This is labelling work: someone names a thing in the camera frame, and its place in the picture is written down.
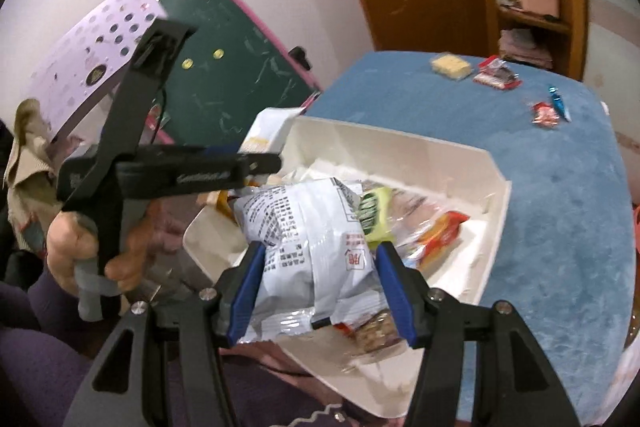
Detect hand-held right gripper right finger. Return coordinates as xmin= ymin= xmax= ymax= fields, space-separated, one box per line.
xmin=375 ymin=243 xmax=581 ymax=427

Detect folded pink cloths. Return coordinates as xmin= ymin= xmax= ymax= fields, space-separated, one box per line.
xmin=498 ymin=28 xmax=555 ymax=70

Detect green snack packet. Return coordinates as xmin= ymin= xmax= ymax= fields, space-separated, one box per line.
xmin=357 ymin=187 xmax=396 ymax=243

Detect green chalkboard pink frame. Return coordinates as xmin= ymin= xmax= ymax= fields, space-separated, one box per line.
xmin=145 ymin=0 xmax=323 ymax=148

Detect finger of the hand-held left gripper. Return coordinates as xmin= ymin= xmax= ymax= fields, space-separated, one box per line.
xmin=244 ymin=152 xmax=283 ymax=180
xmin=150 ymin=145 xmax=242 ymax=156

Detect white printed snack packet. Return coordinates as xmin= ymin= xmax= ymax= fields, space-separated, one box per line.
xmin=232 ymin=177 xmax=396 ymax=345

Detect small puffed rice bar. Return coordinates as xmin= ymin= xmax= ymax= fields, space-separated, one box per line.
xmin=431 ymin=53 xmax=473 ymax=82

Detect small red candy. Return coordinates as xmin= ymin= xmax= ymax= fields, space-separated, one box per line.
xmin=531 ymin=102 xmax=561 ymax=128

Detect beige cloth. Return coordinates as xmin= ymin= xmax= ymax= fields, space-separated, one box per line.
xmin=2 ymin=99 xmax=66 ymax=253

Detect white orange snack packet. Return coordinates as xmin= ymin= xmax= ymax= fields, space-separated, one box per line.
xmin=240 ymin=107 xmax=306 ymax=158

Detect person's purple clothing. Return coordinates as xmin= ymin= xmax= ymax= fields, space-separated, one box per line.
xmin=0 ymin=267 xmax=361 ymax=427

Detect blue twisted candy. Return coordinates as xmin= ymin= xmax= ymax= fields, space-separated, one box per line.
xmin=547 ymin=86 xmax=572 ymax=122

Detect red white cookie packet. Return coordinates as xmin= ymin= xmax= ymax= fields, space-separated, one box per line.
xmin=472 ymin=56 xmax=523 ymax=92

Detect person's left hand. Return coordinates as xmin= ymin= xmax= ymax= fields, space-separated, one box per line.
xmin=46 ymin=202 xmax=161 ymax=295

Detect red orange snack packet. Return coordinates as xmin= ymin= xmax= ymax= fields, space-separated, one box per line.
xmin=405 ymin=211 xmax=471 ymax=270

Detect white perforated board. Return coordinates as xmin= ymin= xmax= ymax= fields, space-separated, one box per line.
xmin=27 ymin=0 xmax=168 ymax=142

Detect clear printed cake pack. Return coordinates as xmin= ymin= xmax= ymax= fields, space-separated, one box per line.
xmin=360 ymin=179 xmax=451 ymax=258

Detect blue fluffy blanket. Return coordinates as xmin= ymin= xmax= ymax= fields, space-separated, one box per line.
xmin=305 ymin=51 xmax=638 ymax=413

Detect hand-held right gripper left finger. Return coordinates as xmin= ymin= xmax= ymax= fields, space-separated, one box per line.
xmin=62 ymin=241 xmax=266 ymax=427

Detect white plastic box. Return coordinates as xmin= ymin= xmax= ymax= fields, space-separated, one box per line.
xmin=182 ymin=116 xmax=513 ymax=418

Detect brown nut bar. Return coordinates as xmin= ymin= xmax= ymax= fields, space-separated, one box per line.
xmin=345 ymin=312 xmax=406 ymax=355

